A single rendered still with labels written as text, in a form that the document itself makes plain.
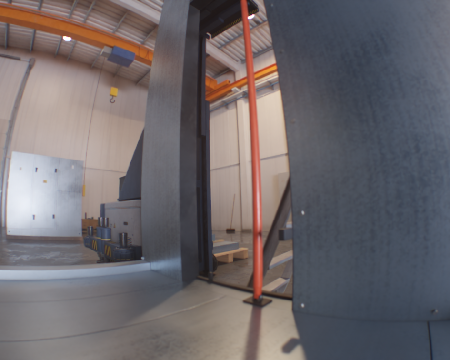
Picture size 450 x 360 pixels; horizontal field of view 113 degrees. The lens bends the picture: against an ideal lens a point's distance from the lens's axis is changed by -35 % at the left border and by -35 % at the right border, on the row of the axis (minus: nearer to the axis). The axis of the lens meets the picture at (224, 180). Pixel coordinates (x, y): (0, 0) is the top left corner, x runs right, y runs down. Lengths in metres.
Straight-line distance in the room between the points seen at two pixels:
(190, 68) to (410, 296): 1.39
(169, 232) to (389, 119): 1.01
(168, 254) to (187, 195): 0.31
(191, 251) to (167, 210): 0.23
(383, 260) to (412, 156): 0.27
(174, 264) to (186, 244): 0.12
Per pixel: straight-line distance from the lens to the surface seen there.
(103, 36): 9.14
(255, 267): 0.78
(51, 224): 6.22
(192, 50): 1.45
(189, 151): 1.14
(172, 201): 1.11
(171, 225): 1.12
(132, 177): 2.64
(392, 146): 0.63
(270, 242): 1.17
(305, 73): 0.78
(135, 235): 2.37
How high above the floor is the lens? 0.69
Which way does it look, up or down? 9 degrees up
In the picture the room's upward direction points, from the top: 2 degrees counter-clockwise
